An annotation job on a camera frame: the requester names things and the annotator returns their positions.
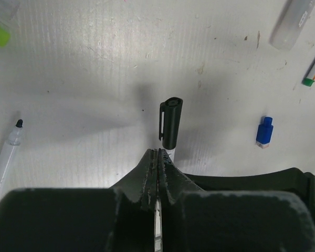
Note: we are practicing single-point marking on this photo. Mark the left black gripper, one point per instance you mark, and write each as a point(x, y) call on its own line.
point(268, 212)

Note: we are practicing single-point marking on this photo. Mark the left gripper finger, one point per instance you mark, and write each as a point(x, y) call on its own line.
point(118, 218)

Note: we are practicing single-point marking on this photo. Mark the white marker green end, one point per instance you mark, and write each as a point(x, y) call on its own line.
point(162, 226)

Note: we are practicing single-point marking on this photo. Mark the black pen cap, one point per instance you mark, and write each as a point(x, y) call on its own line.
point(169, 122)

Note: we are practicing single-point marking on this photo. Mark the blue white pen cap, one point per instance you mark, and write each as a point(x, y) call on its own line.
point(264, 132)

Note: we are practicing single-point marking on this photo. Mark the white pen blue tip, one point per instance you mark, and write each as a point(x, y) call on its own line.
point(8, 151)

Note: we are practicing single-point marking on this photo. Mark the white pen clear cap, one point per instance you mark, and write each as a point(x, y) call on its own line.
point(8, 20)

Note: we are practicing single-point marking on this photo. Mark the orange tip clear marker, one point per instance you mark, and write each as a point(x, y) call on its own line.
point(290, 23)

